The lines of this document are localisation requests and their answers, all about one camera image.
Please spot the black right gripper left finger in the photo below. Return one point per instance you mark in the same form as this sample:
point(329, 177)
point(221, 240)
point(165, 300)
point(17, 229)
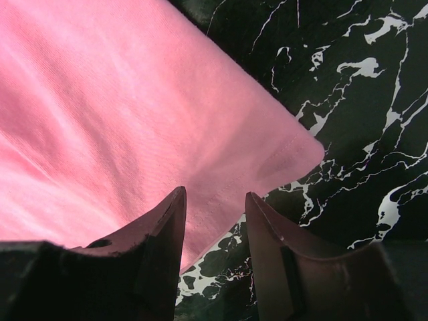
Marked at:
point(131, 274)

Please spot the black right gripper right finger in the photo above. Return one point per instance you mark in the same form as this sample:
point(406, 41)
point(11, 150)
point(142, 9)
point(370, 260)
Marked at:
point(299, 276)

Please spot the pink t-shirt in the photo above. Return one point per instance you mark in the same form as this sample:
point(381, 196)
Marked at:
point(107, 106)

